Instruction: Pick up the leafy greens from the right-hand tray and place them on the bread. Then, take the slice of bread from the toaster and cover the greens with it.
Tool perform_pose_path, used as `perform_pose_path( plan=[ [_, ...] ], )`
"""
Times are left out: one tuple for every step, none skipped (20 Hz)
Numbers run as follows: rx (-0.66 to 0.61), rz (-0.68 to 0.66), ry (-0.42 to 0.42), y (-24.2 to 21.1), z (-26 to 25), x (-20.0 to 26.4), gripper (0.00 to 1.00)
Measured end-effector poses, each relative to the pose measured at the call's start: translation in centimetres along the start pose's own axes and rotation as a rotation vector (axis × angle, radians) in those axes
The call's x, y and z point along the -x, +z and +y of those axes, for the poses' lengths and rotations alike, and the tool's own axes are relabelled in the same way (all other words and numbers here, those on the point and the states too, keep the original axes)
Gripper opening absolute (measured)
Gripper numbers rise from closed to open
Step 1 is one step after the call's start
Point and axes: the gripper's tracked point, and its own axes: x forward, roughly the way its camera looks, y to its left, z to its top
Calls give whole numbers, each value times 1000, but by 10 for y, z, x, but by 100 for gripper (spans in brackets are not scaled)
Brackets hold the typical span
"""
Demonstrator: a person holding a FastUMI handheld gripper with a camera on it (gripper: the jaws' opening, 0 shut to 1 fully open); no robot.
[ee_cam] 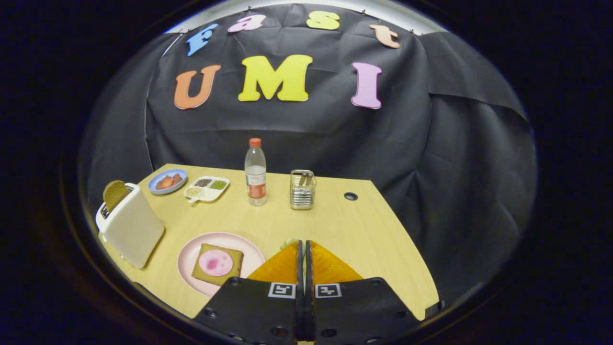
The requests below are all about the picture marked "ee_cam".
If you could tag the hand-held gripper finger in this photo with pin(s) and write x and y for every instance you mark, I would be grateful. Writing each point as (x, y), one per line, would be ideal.
(309, 273)
(300, 273)

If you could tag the brown toasted bread slice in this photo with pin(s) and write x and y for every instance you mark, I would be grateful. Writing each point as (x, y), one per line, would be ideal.
(115, 194)

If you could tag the metal mesh utensil holder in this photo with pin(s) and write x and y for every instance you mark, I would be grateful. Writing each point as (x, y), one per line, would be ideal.
(302, 197)

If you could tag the pink ham slice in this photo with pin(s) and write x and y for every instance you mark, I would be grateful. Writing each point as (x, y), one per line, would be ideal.
(215, 262)

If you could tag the black table grommet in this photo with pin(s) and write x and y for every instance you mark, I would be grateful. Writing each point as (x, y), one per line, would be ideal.
(351, 196)

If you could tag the brown bread slice with ham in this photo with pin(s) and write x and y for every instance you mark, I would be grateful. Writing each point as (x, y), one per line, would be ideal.
(203, 275)

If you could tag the clear water bottle red cap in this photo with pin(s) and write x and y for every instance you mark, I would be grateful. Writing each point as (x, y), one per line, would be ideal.
(256, 187)

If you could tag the pink plate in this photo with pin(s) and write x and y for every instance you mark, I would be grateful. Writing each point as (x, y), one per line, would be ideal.
(188, 268)

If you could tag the white divided tray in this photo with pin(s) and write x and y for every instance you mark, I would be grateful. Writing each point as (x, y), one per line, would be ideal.
(210, 194)

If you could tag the green beans pile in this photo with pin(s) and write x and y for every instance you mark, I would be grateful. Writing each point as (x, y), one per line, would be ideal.
(219, 185)

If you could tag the dark beans pile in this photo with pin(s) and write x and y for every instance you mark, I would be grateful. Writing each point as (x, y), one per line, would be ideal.
(203, 182)

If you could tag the yellow soybeans pile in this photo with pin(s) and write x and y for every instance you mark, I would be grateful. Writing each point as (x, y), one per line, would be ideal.
(193, 191)

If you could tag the black backdrop cloth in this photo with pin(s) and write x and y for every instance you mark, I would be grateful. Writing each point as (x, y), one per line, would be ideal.
(311, 134)

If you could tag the brown meat patty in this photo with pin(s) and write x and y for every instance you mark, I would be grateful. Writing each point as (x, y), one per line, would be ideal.
(159, 184)
(177, 179)

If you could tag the orange tomato slice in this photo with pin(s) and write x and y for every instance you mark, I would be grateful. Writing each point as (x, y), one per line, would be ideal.
(166, 182)

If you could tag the blue plate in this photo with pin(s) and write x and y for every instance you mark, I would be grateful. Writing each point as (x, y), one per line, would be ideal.
(154, 188)

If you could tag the white toaster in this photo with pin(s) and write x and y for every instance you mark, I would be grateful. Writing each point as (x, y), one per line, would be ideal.
(134, 230)

